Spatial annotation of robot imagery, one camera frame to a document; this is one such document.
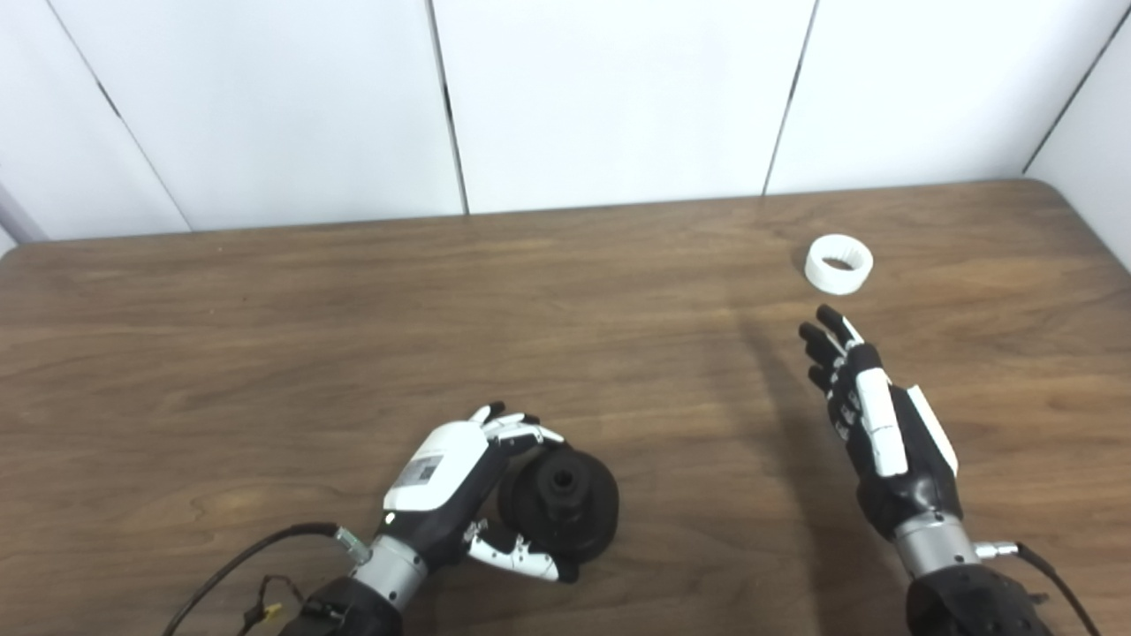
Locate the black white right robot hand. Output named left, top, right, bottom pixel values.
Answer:
left=799, top=305, right=960, bottom=541

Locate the white ring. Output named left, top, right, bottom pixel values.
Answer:
left=805, top=234, right=875, bottom=296

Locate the round black part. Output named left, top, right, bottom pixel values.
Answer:
left=497, top=444, right=619, bottom=564

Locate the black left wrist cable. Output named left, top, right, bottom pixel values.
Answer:
left=162, top=523, right=372, bottom=636

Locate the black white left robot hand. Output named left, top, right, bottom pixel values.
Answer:
left=376, top=402, right=580, bottom=584

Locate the thin left arm wire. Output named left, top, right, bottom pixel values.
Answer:
left=234, top=574, right=310, bottom=636

